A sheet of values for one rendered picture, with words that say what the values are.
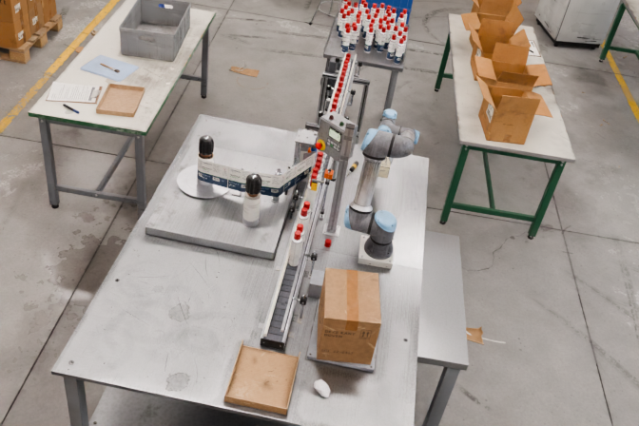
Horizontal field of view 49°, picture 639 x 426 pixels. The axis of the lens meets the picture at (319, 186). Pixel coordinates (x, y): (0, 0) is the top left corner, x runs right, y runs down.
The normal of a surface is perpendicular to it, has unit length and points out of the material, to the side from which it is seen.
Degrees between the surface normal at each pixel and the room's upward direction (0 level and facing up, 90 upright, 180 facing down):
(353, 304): 0
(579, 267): 0
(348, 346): 90
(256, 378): 0
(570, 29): 90
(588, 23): 90
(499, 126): 90
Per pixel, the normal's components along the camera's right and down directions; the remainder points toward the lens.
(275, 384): 0.12, -0.79
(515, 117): -0.03, 0.63
